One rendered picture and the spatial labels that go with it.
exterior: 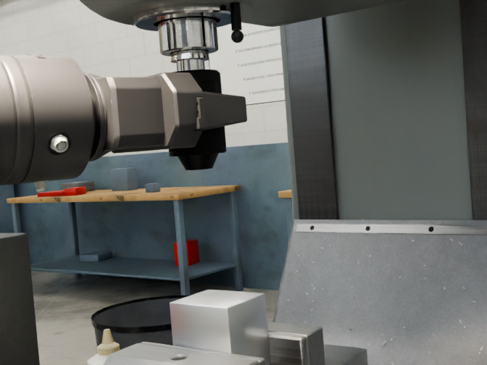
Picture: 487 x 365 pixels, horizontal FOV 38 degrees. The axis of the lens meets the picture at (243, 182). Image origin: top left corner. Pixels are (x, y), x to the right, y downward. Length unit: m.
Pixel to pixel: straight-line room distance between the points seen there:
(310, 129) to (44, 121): 0.53
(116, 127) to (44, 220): 7.39
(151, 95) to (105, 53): 6.50
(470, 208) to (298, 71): 0.29
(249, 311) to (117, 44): 6.37
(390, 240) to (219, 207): 5.20
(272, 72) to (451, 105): 4.84
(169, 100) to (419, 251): 0.45
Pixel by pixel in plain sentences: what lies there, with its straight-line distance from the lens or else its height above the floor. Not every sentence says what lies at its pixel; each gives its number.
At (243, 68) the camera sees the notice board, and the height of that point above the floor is 1.83.
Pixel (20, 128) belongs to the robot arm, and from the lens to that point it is 0.46.
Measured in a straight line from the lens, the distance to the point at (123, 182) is 6.38.
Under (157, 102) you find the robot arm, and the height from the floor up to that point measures 1.24.
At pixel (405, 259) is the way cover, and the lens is 0.87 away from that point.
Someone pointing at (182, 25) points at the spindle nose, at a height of 1.30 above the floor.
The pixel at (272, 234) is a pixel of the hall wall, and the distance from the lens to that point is 5.75.
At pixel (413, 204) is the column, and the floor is 1.11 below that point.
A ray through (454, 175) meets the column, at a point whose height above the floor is 1.15.
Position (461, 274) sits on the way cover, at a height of 1.04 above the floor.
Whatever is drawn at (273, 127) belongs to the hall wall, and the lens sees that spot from 5.66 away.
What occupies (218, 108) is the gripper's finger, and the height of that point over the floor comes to 1.23.
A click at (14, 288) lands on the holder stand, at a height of 1.06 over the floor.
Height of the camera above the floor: 1.20
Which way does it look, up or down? 3 degrees down
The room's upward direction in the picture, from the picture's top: 4 degrees counter-clockwise
